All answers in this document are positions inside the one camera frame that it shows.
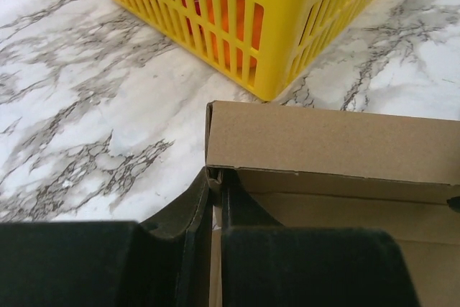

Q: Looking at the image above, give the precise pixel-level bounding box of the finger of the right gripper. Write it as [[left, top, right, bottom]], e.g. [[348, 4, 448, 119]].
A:
[[446, 196, 460, 212]]

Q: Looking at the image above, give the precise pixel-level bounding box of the orange snack pouch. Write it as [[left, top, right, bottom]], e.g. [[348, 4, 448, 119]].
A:
[[186, 0, 267, 70]]

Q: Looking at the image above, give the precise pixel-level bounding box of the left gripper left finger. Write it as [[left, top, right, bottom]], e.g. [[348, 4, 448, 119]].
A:
[[1, 171, 212, 306]]

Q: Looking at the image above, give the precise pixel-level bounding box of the yellow plastic basket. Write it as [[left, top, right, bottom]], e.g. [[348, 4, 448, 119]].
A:
[[114, 0, 372, 101]]

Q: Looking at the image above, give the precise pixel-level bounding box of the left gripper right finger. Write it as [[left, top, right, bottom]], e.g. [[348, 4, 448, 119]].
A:
[[221, 171, 420, 306]]

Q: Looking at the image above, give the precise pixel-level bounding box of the brown cardboard box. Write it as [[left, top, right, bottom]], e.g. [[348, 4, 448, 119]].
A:
[[205, 101, 459, 306]]

